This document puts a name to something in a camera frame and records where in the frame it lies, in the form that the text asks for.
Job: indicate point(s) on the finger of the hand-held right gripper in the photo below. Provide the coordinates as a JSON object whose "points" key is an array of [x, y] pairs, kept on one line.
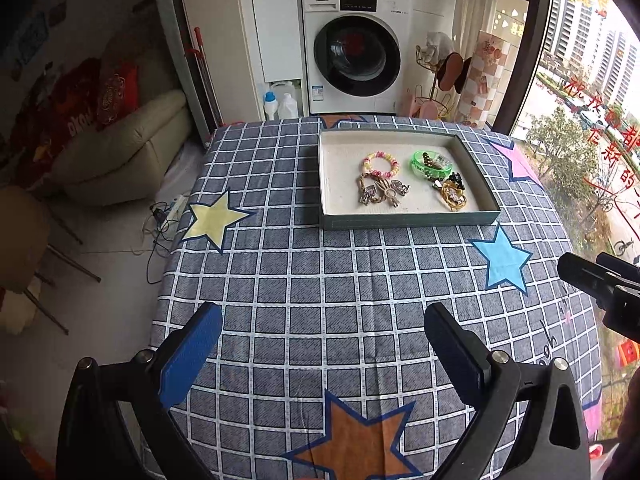
{"points": [[615, 300], [622, 269]]}

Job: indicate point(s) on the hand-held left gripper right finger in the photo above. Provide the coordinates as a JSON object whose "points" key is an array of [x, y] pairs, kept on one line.
{"points": [[462, 360]]}

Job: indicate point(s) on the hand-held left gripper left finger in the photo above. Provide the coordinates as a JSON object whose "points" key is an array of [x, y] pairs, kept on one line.
{"points": [[187, 355]]}

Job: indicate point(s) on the small black claw clip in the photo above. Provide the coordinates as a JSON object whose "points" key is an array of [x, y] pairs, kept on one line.
{"points": [[454, 178]]}

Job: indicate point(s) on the beige hair clip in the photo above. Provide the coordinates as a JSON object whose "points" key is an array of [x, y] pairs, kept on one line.
{"points": [[397, 188]]}

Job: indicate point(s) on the purple heart brooch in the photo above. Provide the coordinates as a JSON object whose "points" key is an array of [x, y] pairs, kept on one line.
{"points": [[369, 193]]}

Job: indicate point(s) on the green translucent wristband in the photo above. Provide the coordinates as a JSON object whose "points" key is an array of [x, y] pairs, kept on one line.
{"points": [[414, 166]]}

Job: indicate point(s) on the green tray with white lining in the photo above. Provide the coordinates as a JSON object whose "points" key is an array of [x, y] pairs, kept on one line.
{"points": [[340, 170]]}

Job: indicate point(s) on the plaid tablecloth with stars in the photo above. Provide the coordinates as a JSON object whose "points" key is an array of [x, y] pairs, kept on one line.
{"points": [[300, 285]]}

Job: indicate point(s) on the cream sofa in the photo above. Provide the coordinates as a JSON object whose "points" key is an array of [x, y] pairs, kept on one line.
{"points": [[125, 155]]}

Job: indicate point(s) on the pink checkered panel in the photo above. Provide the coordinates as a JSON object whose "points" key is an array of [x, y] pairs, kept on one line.
{"points": [[482, 80]]}

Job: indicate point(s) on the detergent bottle with blue cap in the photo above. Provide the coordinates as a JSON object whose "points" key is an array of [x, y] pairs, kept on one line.
{"points": [[270, 107]]}

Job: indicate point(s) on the brown hat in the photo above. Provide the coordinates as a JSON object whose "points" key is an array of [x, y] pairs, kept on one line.
{"points": [[450, 72]]}

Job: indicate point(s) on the clear plastic jug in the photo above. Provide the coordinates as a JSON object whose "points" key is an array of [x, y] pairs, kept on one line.
{"points": [[287, 107]]}

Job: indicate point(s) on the red embroidered cushion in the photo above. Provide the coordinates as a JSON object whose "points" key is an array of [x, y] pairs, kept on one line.
{"points": [[117, 95]]}

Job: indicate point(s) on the red printed cushion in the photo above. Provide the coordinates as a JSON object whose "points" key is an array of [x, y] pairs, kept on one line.
{"points": [[70, 105]]}

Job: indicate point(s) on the white cloth on rack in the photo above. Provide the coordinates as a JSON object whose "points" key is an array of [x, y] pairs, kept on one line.
{"points": [[436, 42]]}

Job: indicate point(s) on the white washing machine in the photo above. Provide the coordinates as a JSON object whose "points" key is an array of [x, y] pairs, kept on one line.
{"points": [[357, 35]]}

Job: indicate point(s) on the white cabinet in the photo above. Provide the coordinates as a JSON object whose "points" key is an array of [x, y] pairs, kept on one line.
{"points": [[265, 20]]}

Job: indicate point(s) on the dark window frame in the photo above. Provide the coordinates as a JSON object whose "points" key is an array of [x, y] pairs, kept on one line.
{"points": [[525, 50]]}

